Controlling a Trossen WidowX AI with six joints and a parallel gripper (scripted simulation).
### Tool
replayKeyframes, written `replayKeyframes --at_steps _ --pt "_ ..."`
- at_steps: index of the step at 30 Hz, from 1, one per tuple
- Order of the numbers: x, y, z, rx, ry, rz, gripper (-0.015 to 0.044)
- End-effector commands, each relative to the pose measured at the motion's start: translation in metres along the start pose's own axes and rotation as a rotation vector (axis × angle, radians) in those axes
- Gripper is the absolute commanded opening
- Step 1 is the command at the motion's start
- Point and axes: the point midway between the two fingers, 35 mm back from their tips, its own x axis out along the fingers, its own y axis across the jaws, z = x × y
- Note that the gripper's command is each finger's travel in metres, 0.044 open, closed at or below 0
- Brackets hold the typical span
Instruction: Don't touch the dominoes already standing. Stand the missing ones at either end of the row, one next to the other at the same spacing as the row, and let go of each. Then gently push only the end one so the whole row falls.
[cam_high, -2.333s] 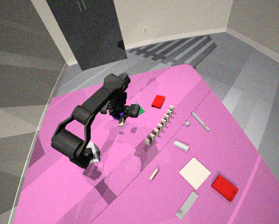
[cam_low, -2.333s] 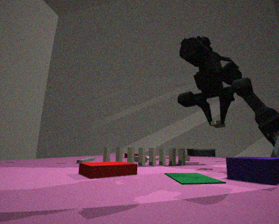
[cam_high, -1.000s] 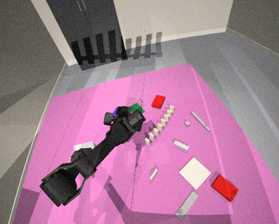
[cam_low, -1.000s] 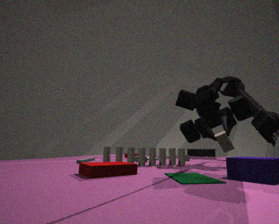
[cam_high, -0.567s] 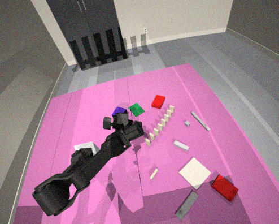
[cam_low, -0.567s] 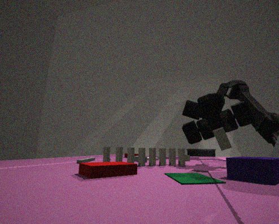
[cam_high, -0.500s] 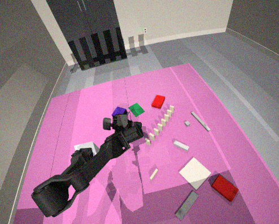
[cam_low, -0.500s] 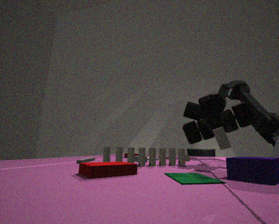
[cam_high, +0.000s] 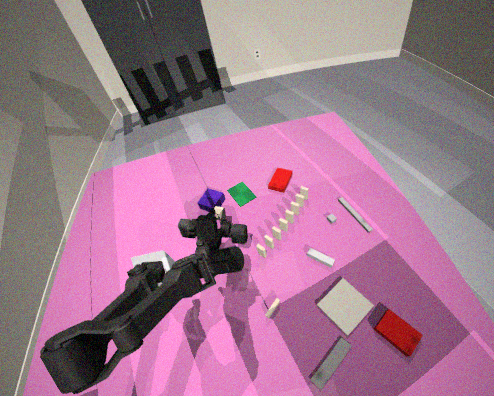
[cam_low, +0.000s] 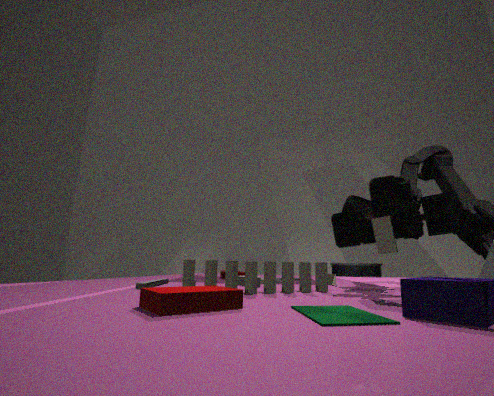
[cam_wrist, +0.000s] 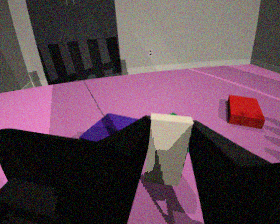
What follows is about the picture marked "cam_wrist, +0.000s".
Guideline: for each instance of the dark red flat block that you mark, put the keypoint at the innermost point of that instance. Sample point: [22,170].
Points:
[245,111]

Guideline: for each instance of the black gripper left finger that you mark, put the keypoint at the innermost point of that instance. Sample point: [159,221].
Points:
[107,171]

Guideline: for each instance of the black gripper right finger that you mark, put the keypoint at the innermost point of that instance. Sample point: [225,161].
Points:
[234,185]

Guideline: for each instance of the purple block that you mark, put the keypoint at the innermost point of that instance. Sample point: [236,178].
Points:
[107,125]

